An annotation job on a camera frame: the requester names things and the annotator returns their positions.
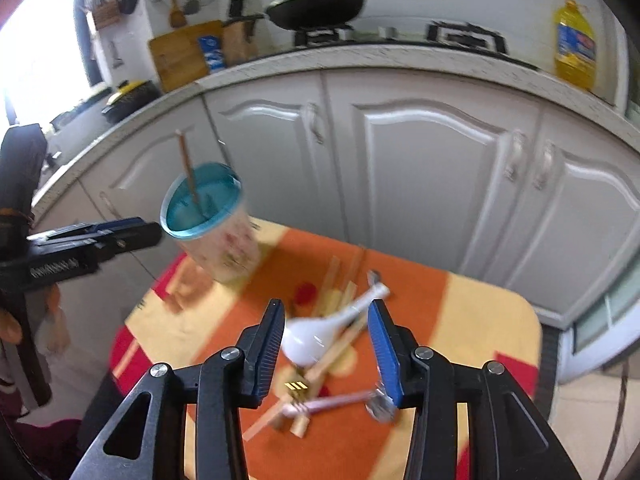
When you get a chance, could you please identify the wall-mounted wooden holder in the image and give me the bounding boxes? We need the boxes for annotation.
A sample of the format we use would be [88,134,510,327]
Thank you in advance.
[87,0,121,31]

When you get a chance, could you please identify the yellow cooking oil bottle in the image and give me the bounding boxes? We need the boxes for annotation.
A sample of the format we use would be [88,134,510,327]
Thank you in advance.
[552,0,598,92]

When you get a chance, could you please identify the white ceramic spoon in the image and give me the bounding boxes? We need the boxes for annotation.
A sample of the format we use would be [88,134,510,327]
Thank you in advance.
[280,282,391,367]

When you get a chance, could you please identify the wooden chopstick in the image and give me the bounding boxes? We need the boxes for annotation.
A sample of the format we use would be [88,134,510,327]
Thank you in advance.
[320,255,343,306]
[175,129,201,208]
[304,317,371,385]
[344,246,367,297]
[241,400,301,442]

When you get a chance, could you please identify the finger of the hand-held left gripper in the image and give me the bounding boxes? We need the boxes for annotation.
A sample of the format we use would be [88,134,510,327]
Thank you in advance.
[47,216,144,239]
[27,223,164,264]

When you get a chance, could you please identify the wooden knife block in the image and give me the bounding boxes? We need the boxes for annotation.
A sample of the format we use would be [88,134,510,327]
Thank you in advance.
[220,0,266,63]

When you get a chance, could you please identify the white framed glass door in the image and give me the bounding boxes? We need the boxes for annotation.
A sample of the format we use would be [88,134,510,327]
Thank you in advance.
[570,260,640,361]

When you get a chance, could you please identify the black pot with yellow lid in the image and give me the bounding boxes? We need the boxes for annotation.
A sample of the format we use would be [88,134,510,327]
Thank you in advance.
[100,79,163,123]

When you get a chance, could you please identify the window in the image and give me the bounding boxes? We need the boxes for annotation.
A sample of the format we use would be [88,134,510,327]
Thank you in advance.
[0,0,96,131]

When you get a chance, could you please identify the white cabinet door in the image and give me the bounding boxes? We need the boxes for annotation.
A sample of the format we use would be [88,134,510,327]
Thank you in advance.
[500,110,640,321]
[35,95,221,311]
[205,72,351,246]
[325,67,543,291]

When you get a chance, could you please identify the black gas stove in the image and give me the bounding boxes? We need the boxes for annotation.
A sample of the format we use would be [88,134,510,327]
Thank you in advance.
[292,20,511,56]

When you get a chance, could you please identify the pink-handled metal spoon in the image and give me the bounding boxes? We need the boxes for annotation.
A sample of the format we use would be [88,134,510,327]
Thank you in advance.
[280,387,399,423]

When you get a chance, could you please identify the black wok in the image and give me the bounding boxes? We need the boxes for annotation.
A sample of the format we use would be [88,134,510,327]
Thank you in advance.
[265,0,368,31]

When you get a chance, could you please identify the teal-lined utensil cup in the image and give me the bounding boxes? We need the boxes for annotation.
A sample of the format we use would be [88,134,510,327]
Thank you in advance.
[160,162,262,285]

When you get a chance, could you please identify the wooden cutting board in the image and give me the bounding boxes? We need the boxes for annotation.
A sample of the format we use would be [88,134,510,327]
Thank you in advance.
[147,21,226,93]

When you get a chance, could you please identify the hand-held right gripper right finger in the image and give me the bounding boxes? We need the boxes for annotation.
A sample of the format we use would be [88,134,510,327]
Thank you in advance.
[367,300,583,480]

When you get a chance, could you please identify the orange yellow checked tablecloth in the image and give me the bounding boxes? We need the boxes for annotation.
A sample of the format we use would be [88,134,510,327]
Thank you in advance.
[107,217,543,480]

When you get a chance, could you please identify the blue packet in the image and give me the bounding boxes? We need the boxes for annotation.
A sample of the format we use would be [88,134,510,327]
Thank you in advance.
[197,35,227,72]

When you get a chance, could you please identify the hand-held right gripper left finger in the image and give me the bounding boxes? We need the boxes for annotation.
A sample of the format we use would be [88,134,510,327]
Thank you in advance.
[70,299,287,480]

